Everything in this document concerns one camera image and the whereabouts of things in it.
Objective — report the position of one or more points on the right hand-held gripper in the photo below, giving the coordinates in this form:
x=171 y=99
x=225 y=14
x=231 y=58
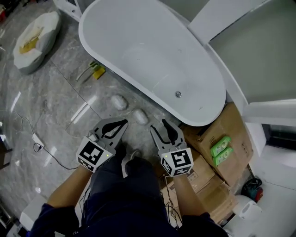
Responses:
x=178 y=162

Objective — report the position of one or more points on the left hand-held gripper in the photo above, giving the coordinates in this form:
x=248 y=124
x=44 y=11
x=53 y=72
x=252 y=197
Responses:
x=92 y=155

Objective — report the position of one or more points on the white bathtub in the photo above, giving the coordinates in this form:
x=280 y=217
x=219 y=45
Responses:
x=150 y=58

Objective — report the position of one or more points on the person's left forearm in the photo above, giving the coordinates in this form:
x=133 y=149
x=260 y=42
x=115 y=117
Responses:
x=69 y=185

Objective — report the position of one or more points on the person's right forearm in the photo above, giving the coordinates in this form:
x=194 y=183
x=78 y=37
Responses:
x=189 y=196

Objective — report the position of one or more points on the cardboard box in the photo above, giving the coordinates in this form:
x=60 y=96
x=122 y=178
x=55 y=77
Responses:
x=203 y=139
x=208 y=199
x=199 y=171

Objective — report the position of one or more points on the person's navy trousers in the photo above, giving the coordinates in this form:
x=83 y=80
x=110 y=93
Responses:
x=120 y=196

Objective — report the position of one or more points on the white power adapter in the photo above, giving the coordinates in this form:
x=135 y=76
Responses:
x=38 y=140

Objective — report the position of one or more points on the teal power tool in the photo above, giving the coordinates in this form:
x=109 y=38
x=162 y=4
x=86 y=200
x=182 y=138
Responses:
x=253 y=189

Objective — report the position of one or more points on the person's navy shirt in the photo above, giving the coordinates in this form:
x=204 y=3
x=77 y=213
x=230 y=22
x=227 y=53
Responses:
x=53 y=220

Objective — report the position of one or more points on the dark wooden stool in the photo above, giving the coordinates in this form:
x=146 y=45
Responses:
x=5 y=155

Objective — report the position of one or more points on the toilet paper roll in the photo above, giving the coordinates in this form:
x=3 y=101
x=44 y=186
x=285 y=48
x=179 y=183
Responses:
x=250 y=209

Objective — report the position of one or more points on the white box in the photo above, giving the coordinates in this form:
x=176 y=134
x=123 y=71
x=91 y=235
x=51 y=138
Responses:
x=32 y=213

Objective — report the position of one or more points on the black-framed window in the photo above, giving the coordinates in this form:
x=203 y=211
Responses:
x=282 y=135

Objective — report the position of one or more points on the white bag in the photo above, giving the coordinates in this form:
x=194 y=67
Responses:
x=46 y=34

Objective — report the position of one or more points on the white cabinet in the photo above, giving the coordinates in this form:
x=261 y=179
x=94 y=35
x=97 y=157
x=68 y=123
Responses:
x=68 y=9

